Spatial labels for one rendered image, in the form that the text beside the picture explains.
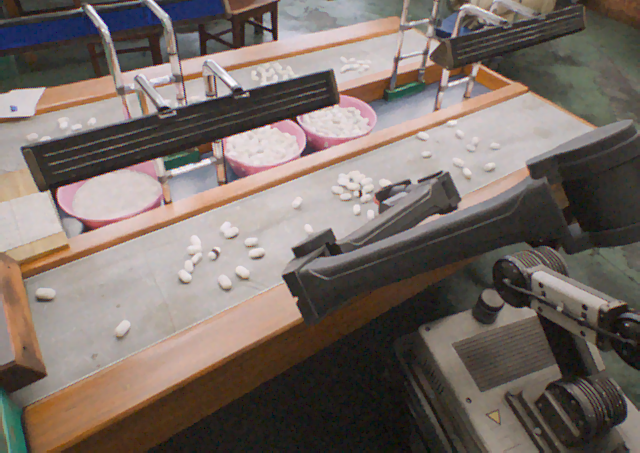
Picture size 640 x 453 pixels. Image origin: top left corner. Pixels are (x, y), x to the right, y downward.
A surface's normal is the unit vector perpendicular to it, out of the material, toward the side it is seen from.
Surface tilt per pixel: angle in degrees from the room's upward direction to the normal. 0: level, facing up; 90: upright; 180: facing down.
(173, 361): 0
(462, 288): 0
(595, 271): 0
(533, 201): 65
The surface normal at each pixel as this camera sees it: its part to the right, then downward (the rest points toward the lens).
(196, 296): 0.07, -0.72
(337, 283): -0.36, 0.25
